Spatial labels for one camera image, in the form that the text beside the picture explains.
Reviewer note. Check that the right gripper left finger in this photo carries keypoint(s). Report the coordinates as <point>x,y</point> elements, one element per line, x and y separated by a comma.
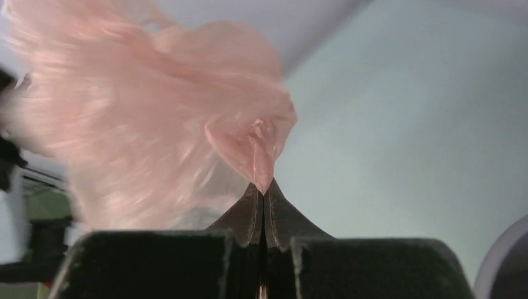
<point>221,261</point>

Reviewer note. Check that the grey round trash bin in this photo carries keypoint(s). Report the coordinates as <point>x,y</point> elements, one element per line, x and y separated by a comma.
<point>503,272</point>

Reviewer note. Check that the pink plastic trash bag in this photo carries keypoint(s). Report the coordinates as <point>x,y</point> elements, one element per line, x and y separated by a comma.
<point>151,120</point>

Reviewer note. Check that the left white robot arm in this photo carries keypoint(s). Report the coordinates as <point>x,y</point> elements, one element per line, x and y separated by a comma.
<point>35,211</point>

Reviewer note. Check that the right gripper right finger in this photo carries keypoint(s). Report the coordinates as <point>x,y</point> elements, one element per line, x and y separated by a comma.
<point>306,262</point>

